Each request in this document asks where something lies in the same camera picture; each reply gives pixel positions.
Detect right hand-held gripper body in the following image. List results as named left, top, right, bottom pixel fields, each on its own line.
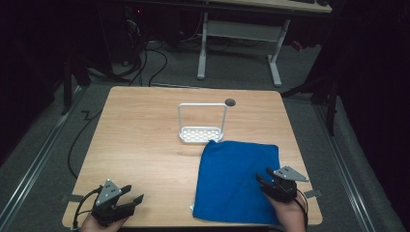
left=261, top=165, right=310, bottom=204

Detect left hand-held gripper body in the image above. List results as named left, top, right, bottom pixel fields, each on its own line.
left=91, top=179, right=136, bottom=227

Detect blue cloth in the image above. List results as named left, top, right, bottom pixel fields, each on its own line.
left=191, top=139, right=280, bottom=225

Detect person's left hand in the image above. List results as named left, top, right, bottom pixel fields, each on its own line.
left=78, top=213, right=130, bottom=232

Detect person's right hand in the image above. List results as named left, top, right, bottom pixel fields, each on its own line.
left=266, top=192, right=308, bottom=232

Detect grey tape strip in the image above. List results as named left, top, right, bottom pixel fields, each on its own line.
left=303, top=188, right=323, bottom=199
left=60, top=193, right=85, bottom=204

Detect black metal stand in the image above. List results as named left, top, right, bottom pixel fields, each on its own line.
left=280, top=73, right=339, bottom=137
left=59, top=54, right=92, bottom=116

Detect white-legged desk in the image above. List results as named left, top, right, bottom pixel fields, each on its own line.
left=196, top=0, right=334, bottom=88

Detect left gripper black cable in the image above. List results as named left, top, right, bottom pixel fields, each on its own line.
left=73, top=187, right=103, bottom=230

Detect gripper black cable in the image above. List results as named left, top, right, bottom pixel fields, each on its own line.
left=73, top=187, right=103, bottom=230
left=292, top=188, right=309, bottom=230

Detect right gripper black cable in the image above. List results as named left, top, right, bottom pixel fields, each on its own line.
left=292, top=188, right=309, bottom=230

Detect metal floor rail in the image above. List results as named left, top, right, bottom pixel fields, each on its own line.
left=0, top=84, right=87, bottom=226
left=313, top=103, right=377, bottom=232

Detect black floor cable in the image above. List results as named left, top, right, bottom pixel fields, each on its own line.
left=67, top=109, right=103, bottom=180

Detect bundle of black cables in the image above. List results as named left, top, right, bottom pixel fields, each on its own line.
left=110, top=13, right=169, bottom=87

